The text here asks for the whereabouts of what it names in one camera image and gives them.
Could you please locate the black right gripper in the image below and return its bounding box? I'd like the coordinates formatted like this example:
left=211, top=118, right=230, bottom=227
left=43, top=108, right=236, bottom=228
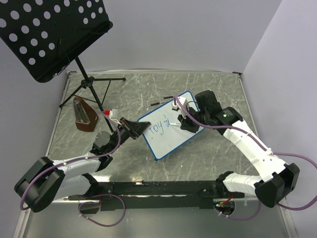
left=178, top=106, right=210, bottom=133

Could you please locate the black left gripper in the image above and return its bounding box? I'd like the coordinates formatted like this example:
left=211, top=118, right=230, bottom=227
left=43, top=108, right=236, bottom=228
left=107, top=117, right=151, bottom=154

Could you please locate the blue framed whiteboard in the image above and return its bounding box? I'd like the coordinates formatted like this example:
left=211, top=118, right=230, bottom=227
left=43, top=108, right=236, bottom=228
left=138, top=99, right=204, bottom=161

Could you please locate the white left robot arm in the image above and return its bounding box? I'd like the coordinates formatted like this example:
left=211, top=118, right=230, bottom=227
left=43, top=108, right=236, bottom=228
left=14, top=118, right=151, bottom=213

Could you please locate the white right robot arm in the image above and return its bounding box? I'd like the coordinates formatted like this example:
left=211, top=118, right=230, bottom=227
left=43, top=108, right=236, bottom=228
left=171, top=90, right=300, bottom=208

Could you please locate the brown wooden metronome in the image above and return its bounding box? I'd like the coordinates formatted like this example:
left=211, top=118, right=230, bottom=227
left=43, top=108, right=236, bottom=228
left=73, top=97, right=99, bottom=132

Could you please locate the black perforated music stand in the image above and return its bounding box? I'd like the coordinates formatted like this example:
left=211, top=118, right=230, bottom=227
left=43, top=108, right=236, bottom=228
left=0, top=0, right=126, bottom=127

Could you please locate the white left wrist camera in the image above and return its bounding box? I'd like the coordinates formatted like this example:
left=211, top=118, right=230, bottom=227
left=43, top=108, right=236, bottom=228
left=104, top=109, right=118, bottom=121

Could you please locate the wire whiteboard stand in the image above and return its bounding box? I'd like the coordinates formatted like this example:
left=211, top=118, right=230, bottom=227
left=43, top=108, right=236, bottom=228
left=145, top=96, right=173, bottom=112

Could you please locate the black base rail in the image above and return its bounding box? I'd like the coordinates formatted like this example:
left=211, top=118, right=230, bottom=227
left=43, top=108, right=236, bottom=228
left=68, top=180, right=245, bottom=211

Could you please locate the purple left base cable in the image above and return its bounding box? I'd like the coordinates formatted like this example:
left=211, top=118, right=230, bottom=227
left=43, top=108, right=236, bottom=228
left=78, top=194, right=126, bottom=227

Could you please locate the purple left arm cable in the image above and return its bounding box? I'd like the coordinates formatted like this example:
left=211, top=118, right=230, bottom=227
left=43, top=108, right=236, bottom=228
left=19, top=111, right=122, bottom=211

